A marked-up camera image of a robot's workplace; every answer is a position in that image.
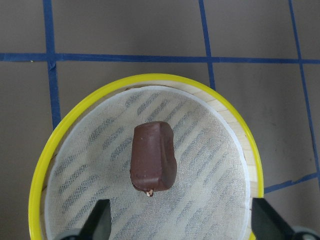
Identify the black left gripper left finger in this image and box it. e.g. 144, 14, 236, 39
56, 199, 111, 240

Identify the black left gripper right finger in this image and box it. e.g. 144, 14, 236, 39
251, 197, 320, 240

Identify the yellow steamer layer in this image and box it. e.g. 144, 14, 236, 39
28, 73, 264, 240

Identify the brown steamed bun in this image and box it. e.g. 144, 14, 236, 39
130, 121, 177, 197

